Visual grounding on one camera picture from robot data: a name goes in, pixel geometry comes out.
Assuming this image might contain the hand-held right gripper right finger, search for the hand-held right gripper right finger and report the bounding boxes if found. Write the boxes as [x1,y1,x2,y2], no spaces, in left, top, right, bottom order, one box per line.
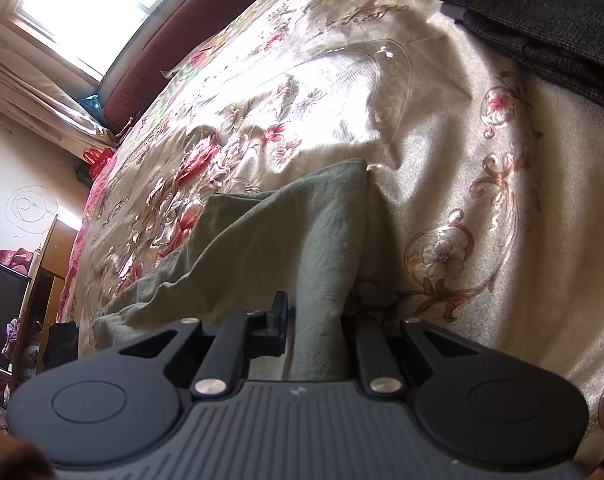
[341,314,488,396]

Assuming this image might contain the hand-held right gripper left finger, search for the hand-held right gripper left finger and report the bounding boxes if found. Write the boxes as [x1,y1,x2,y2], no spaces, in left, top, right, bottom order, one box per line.
[117,291,289,397]

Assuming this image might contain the grey-green pants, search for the grey-green pants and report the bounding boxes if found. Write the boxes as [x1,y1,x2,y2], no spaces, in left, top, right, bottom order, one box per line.
[92,158,371,384]

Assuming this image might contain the floral satin bedspread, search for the floral satin bedspread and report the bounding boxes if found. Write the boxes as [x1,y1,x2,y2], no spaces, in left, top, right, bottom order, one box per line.
[56,0,604,463]

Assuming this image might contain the black cloth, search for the black cloth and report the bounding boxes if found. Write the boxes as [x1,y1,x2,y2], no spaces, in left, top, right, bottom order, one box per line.
[48,322,79,362]

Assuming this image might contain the wooden cabinet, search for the wooden cabinet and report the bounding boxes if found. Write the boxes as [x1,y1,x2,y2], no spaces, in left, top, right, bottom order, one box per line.
[18,214,81,377]

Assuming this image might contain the red shopping bag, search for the red shopping bag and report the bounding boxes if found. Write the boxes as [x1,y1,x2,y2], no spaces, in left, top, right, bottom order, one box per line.
[81,145,116,179]

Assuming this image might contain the pink cloth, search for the pink cloth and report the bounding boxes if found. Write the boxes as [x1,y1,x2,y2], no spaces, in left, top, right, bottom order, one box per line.
[0,247,39,277]

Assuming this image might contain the black television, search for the black television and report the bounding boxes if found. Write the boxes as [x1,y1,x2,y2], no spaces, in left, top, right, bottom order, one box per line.
[0,254,34,367]

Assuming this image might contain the blue plastic bag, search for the blue plastic bag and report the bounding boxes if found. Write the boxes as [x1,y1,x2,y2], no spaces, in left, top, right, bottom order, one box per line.
[79,90,106,122]

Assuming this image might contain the maroon sofa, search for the maroon sofa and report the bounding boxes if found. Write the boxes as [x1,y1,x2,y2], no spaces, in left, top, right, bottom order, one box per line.
[98,0,279,134]

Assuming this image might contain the beige patterned curtain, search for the beige patterned curtain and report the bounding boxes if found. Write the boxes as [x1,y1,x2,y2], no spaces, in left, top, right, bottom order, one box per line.
[0,29,119,150]

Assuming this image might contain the window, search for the window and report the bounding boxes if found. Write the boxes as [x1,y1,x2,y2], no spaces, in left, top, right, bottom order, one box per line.
[11,0,209,87]

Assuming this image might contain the dark grey folded cloth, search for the dark grey folded cloth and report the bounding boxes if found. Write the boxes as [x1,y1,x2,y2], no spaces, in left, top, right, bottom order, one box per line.
[415,0,604,112]

